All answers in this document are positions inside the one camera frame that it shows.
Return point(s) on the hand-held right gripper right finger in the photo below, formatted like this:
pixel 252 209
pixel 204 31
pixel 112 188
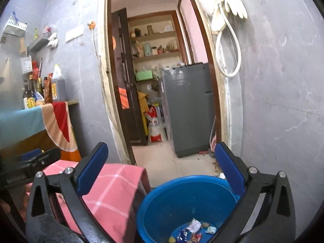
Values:
pixel 229 168

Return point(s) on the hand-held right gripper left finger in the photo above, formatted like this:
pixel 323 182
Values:
pixel 92 167

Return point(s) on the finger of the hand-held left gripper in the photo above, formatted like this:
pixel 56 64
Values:
pixel 31 154

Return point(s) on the brown peanut shells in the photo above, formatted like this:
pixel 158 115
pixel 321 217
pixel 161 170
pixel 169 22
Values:
pixel 205 224

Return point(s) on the green white wrapper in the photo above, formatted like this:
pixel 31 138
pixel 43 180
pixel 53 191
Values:
pixel 210 230

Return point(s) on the white silver wrapper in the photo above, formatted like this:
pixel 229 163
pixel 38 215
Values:
pixel 194 225

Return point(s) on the blue plastic bucket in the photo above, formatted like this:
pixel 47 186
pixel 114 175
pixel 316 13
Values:
pixel 164 202

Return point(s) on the red candy wrapper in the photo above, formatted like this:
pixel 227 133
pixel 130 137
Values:
pixel 196 238

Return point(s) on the small yellow scrap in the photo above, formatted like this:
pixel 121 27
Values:
pixel 172 239

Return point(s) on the person's left hand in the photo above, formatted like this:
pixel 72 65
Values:
pixel 5 206

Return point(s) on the brown wooden cabinet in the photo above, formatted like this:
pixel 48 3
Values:
pixel 25 141

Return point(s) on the teal peach red striped towel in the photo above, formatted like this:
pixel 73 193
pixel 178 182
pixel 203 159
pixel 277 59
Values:
pixel 22 124

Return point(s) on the pink checked cloth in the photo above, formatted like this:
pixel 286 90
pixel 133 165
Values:
pixel 114 192

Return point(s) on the dark bottle with yellow label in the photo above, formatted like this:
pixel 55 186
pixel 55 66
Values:
pixel 31 98

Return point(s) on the dark glass bottle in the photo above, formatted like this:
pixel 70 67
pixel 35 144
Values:
pixel 25 97

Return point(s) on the dark wooden door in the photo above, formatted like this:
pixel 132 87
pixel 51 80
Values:
pixel 131 121

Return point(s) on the red brown sauce bottle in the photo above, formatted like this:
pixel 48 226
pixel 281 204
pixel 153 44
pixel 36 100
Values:
pixel 48 91

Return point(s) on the grey refrigerator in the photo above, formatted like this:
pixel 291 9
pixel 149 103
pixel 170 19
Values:
pixel 189 111

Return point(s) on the white red rice sack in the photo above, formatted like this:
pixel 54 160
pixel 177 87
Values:
pixel 155 129

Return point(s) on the large brown oil bottle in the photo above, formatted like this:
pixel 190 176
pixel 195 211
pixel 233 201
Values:
pixel 58 86

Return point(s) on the orange paper sticker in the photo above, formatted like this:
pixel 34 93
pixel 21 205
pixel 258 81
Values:
pixel 124 98

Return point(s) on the yellow plastic container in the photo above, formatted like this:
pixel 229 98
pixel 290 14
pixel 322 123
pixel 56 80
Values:
pixel 142 101

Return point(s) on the red plastic bag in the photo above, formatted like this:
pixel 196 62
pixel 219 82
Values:
pixel 36 68

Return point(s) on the green box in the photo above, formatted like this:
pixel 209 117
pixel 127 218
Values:
pixel 144 76

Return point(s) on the wooden spatula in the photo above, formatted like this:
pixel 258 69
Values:
pixel 23 46

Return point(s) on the white plastic bags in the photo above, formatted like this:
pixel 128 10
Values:
pixel 52 40

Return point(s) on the wooden shelf unit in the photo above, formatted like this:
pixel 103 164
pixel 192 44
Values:
pixel 157 57

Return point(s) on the mint green jar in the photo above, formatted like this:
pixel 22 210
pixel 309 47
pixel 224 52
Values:
pixel 147 49

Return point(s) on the brown jar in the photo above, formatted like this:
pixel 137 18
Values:
pixel 149 29

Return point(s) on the cream rubber glove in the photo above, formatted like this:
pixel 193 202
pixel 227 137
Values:
pixel 236 5

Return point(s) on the wooden door frame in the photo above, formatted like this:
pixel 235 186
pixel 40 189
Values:
pixel 111 93

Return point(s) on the white wall-mounted box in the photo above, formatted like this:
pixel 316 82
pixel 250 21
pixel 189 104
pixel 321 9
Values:
pixel 26 64

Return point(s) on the grey wall shelf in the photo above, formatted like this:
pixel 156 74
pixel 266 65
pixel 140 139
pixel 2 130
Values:
pixel 38 44

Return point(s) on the white switch plate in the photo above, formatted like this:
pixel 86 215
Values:
pixel 74 33

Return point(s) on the white wall rack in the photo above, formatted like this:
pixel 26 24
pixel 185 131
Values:
pixel 15 26

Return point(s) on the orange wall hook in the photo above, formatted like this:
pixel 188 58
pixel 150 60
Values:
pixel 91 24

